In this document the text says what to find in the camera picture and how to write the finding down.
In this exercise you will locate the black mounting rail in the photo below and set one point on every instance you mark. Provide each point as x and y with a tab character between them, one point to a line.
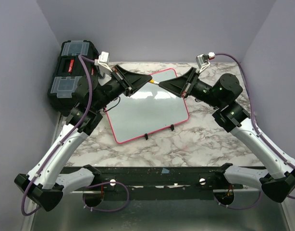
148	183

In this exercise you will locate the pink framed whiteboard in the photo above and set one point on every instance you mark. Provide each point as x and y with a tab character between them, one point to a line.
149	110

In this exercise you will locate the blue tape piece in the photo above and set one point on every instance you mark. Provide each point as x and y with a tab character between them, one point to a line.
165	171

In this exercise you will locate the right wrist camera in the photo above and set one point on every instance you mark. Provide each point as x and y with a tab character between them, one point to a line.
203	61

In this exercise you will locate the black toolbox clear lids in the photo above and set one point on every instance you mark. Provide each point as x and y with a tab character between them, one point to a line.
67	73

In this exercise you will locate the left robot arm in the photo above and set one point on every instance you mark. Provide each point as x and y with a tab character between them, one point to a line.
84	117

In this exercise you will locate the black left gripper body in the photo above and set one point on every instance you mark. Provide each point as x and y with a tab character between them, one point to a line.
122	80

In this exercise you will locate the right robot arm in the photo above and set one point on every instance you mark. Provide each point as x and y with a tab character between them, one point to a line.
277	180

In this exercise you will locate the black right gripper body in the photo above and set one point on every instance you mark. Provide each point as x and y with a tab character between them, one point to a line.
194	80

